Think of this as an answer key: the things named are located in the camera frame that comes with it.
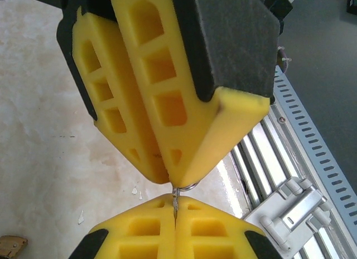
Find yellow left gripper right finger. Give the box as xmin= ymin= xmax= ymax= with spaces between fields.
xmin=175 ymin=196 xmax=277 ymax=259

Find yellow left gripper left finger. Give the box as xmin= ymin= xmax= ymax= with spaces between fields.
xmin=69 ymin=194 xmax=177 ymax=259

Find small key with ring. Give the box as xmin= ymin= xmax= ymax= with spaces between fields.
xmin=171 ymin=183 xmax=199 ymax=225

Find starry night print box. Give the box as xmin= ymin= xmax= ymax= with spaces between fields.
xmin=0 ymin=235 xmax=29 ymax=259

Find white plastic clamp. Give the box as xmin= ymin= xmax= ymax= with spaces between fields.
xmin=242 ymin=177 xmax=335 ymax=254

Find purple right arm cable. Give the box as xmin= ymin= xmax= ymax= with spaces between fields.
xmin=277 ymin=45 xmax=292 ymax=74

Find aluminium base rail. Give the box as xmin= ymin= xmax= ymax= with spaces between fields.
xmin=223 ymin=102 xmax=357 ymax=259

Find grey slotted cable duct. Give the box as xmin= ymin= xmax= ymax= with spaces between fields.
xmin=269 ymin=65 xmax=357 ymax=259

